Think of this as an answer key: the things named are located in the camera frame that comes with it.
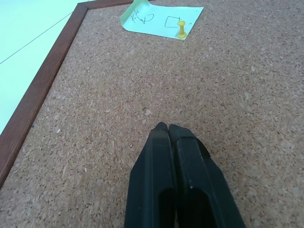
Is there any cork board with brown frame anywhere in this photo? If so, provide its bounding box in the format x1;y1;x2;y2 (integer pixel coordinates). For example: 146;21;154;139
0;0;304;228

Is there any yellow pushpin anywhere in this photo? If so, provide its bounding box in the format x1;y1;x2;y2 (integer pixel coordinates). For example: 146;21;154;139
177;20;187;39

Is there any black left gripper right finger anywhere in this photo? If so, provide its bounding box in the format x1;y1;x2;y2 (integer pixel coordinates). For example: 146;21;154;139
168;123;247;228

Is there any green sticky note with scribbles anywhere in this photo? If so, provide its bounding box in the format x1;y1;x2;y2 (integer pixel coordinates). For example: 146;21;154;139
120;0;204;40

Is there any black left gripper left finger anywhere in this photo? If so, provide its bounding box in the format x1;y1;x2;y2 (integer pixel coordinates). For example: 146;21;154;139
123;122;177;228

